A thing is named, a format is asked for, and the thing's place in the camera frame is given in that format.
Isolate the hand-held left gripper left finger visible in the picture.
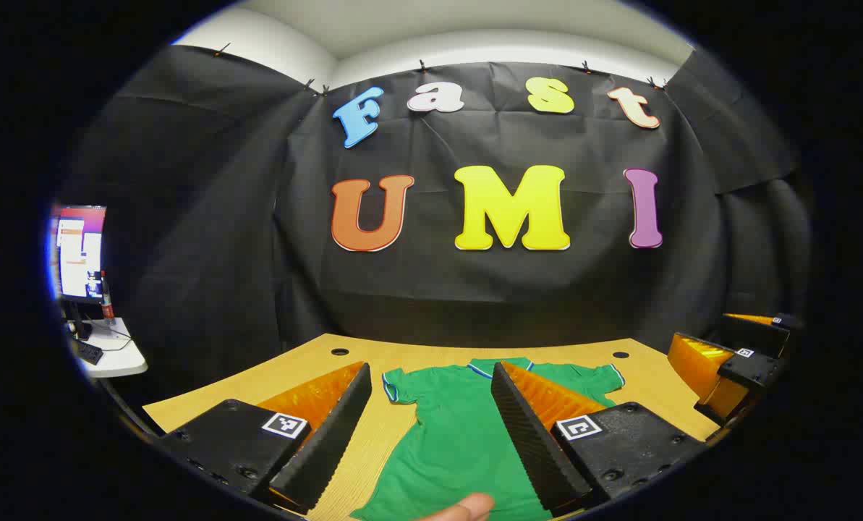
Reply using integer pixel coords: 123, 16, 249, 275
158, 362, 373, 516

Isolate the red bottle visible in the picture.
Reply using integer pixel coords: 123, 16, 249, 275
98, 271, 116, 325

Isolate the green T-shirt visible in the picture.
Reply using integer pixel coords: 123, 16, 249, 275
350, 357, 626, 521

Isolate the computer monitor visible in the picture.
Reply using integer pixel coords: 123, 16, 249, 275
49, 205, 108, 339

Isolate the white side table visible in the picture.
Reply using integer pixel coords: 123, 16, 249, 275
66, 317, 148, 378

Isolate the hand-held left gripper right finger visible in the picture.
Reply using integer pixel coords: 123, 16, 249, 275
490, 361, 707, 516

